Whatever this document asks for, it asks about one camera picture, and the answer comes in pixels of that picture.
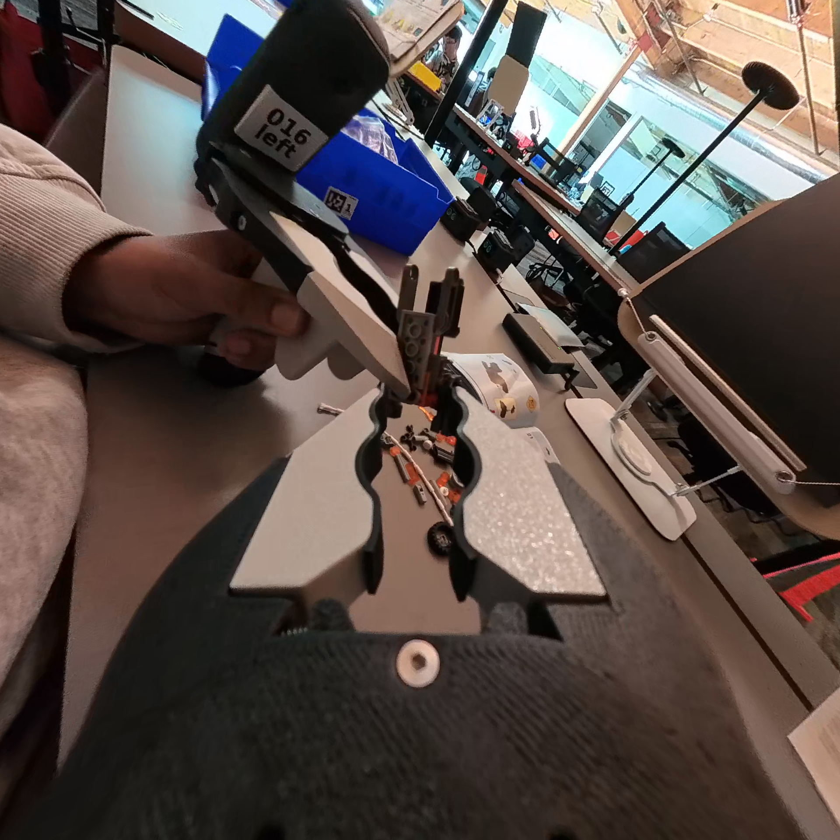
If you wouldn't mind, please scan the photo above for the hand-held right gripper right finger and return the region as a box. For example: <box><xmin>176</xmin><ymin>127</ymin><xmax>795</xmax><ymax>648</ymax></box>
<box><xmin>448</xmin><ymin>386</ymin><xmax>609</xmax><ymax>603</ymax></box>

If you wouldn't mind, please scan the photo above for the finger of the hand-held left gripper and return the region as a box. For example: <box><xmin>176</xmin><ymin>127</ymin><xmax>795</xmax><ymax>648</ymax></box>
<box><xmin>274</xmin><ymin>270</ymin><xmax>422</xmax><ymax>403</ymax></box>
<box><xmin>268</xmin><ymin>207</ymin><xmax>404</xmax><ymax>327</ymax></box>

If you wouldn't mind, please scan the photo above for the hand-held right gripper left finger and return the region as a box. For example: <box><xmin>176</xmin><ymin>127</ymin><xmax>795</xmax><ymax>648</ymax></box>
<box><xmin>228</xmin><ymin>386</ymin><xmax>389</xmax><ymax>610</ymax></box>

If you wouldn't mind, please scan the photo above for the dark grey lego model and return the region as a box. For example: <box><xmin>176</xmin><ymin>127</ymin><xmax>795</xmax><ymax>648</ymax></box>
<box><xmin>392</xmin><ymin>264</ymin><xmax>471</xmax><ymax>421</ymax></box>

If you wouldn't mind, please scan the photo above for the person's left forearm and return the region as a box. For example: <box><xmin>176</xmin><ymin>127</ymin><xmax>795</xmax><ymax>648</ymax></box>
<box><xmin>0</xmin><ymin>125</ymin><xmax>155</xmax><ymax>349</ymax></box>

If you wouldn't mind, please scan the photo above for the pile of loose lego pieces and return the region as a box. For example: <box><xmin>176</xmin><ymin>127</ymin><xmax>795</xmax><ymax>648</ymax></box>
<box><xmin>379</xmin><ymin>423</ymin><xmax>468</xmax><ymax>559</ymax></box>

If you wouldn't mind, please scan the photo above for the lego instruction booklet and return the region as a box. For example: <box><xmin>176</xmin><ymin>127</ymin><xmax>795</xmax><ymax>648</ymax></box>
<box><xmin>445</xmin><ymin>352</ymin><xmax>540</xmax><ymax>431</ymax></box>

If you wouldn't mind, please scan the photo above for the person's left hand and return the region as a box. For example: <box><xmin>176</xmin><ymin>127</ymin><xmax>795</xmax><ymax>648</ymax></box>
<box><xmin>64</xmin><ymin>228</ymin><xmax>311</xmax><ymax>374</ymax></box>

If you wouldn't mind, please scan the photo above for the blue plastic bin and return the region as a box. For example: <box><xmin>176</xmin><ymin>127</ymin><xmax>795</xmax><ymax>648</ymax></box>
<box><xmin>200</xmin><ymin>13</ymin><xmax>457</xmax><ymax>257</ymax></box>

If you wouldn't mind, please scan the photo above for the clear plastic bag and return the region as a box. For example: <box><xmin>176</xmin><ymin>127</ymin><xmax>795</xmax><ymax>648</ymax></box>
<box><xmin>338</xmin><ymin>108</ymin><xmax>403</xmax><ymax>165</ymax></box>

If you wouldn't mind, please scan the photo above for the white desk lamp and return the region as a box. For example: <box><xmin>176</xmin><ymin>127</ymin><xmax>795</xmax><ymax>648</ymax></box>
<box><xmin>564</xmin><ymin>328</ymin><xmax>808</xmax><ymax>543</ymax></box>

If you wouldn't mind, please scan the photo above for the flat printed cardboard box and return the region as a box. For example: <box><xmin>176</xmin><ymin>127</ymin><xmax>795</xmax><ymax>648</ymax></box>
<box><xmin>377</xmin><ymin>0</ymin><xmax>465</xmax><ymax>61</ymax></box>

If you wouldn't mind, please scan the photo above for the small black box device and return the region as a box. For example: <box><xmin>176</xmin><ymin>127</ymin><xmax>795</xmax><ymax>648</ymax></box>
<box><xmin>441</xmin><ymin>197</ymin><xmax>494</xmax><ymax>242</ymax></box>
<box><xmin>478</xmin><ymin>228</ymin><xmax>538</xmax><ymax>273</ymax></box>

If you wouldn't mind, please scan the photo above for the black pillar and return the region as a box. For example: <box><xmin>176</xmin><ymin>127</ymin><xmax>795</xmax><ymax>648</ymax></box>
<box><xmin>425</xmin><ymin>0</ymin><xmax>509</xmax><ymax>148</ymax></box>

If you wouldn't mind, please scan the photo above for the black flat power adapter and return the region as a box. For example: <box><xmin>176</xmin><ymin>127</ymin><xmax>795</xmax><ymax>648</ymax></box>
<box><xmin>502</xmin><ymin>303</ymin><xmax>586</xmax><ymax>389</ymax></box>

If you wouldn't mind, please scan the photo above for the long wooden desk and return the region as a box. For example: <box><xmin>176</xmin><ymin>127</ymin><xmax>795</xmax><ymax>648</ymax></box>
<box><xmin>453</xmin><ymin>105</ymin><xmax>641</xmax><ymax>293</ymax></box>

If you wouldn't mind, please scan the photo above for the person's grey sweatshirt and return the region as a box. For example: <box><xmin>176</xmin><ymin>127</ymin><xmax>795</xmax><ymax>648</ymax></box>
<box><xmin>0</xmin><ymin>335</ymin><xmax>89</xmax><ymax>756</ymax></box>

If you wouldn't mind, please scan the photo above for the red and black chair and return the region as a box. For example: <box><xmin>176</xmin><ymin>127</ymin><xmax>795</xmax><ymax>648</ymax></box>
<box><xmin>751</xmin><ymin>551</ymin><xmax>840</xmax><ymax>624</ymax></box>

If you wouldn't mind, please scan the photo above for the black office chair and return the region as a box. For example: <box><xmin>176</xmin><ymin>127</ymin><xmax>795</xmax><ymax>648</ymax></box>
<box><xmin>617</xmin><ymin>222</ymin><xmax>691</xmax><ymax>283</ymax></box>

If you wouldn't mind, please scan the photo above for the short black floor lamp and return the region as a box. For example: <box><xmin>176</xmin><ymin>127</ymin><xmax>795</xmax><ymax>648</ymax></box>
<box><xmin>633</xmin><ymin>136</ymin><xmax>686</xmax><ymax>221</ymax></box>

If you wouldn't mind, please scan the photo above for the tall black floor lamp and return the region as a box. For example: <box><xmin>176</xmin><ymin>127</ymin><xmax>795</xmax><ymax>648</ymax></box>
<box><xmin>609</xmin><ymin>61</ymin><xmax>802</xmax><ymax>256</ymax></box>

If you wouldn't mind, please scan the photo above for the white lego string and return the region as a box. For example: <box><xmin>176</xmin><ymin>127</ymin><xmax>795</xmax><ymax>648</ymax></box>
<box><xmin>392</xmin><ymin>446</ymin><xmax>455</xmax><ymax>526</ymax></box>

